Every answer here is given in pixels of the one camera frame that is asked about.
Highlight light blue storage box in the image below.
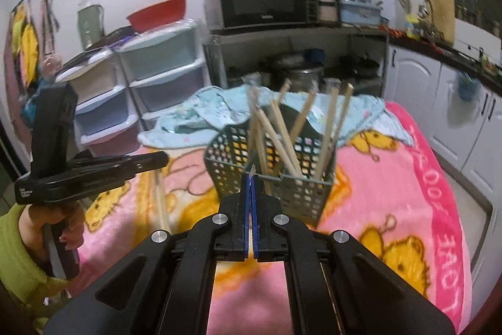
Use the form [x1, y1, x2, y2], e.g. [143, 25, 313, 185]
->
[338, 0, 384, 26]

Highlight person's left hand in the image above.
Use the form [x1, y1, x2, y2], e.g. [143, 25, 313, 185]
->
[19, 202, 86, 253]

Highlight blue hanging bag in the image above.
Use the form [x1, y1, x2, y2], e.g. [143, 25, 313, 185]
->
[457, 71, 481, 101]

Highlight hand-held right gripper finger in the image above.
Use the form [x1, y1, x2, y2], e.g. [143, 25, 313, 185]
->
[43, 174, 251, 335]
[251, 175, 456, 335]

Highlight wooden cutting board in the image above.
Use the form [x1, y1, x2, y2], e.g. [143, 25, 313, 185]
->
[422, 0, 456, 42]

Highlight red plastic basin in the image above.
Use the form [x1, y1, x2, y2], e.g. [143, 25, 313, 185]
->
[126, 0, 190, 33]

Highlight teal plastic drawer unit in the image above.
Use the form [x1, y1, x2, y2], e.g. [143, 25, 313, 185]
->
[117, 20, 209, 121]

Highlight black frying pan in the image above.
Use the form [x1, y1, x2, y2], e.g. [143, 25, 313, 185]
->
[338, 53, 382, 79]

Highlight bunch of wooden chopsticks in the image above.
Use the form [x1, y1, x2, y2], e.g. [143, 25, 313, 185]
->
[245, 78, 355, 187]

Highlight pink printed blanket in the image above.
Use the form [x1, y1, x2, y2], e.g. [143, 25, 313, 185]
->
[59, 100, 472, 335]

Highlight black induction cooker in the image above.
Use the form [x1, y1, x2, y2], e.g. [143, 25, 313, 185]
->
[84, 26, 139, 50]

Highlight wooden chopstick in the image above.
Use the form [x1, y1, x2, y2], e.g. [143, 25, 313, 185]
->
[158, 168, 170, 233]

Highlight steel pot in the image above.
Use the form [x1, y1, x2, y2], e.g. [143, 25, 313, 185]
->
[287, 63, 327, 89]

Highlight light blue cloth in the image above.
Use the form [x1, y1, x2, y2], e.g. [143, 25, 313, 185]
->
[137, 85, 387, 148]

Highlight yellow bottle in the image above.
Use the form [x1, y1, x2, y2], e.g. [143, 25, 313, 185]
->
[405, 13, 423, 40]

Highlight dark green slotted basket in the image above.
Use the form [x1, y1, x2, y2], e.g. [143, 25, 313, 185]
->
[204, 103, 338, 226]

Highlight yellow hanging cloths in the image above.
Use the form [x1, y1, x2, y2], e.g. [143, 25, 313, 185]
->
[9, 4, 40, 85]

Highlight white kitchen cabinets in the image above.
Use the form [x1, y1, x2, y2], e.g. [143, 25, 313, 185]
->
[386, 44, 502, 226]

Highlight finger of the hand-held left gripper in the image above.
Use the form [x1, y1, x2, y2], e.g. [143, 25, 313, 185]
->
[70, 151, 170, 184]

